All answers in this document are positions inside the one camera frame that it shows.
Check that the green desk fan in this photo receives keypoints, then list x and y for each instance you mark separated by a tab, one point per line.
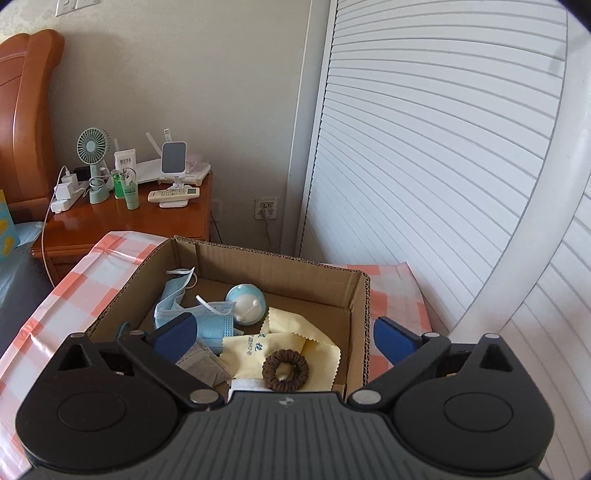
92	145

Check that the green tube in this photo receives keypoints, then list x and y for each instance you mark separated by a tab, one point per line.
131	194

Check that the grey cloth pouch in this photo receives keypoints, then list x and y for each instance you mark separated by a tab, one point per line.
203	364

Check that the white router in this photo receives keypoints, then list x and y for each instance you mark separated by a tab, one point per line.
150	170

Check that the blue face mask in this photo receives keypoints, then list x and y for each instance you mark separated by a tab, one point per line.
171	300
217	323

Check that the wooden nightstand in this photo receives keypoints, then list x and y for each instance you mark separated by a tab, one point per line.
115	221

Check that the wall socket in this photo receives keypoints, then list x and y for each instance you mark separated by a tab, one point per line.
266	207

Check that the wall switch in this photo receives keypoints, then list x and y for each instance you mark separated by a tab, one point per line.
76	4

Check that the white tissue packet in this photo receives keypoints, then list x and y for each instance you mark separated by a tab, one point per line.
244	385

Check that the white remote control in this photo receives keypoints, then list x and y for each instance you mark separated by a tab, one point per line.
173	194

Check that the black adapter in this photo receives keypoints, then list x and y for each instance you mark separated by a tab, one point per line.
82	174

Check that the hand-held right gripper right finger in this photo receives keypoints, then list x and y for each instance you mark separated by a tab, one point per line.
392	340

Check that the white phone stand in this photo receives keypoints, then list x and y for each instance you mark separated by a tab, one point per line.
173	157

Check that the brown scrunchie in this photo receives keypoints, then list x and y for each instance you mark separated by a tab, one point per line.
270	369

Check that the pink checked tablecloth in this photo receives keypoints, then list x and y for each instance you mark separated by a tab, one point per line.
83	277

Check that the white power strip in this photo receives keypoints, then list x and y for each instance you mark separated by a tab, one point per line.
67	201

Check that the white tube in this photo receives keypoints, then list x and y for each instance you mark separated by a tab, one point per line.
124	161

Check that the grey-blue bedding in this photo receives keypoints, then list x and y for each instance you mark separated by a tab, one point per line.
18	295

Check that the yellow lens cloth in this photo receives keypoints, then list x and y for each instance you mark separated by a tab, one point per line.
318	364

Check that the light blue round ball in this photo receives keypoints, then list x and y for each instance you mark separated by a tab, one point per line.
244	302

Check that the white charger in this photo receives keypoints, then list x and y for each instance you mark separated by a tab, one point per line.
67	184

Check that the blue yellow printed pillow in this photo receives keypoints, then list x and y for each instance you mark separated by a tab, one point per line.
7	226

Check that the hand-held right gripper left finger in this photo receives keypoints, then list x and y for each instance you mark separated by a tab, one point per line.
178	334

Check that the wooden headboard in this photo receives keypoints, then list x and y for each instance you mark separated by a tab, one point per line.
27	115

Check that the cardboard box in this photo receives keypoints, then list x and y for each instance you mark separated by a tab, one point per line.
277	281

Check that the clear green-label bottle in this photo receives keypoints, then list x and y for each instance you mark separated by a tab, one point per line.
118	184

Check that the white louvered wardrobe doors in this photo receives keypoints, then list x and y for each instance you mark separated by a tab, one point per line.
438	161

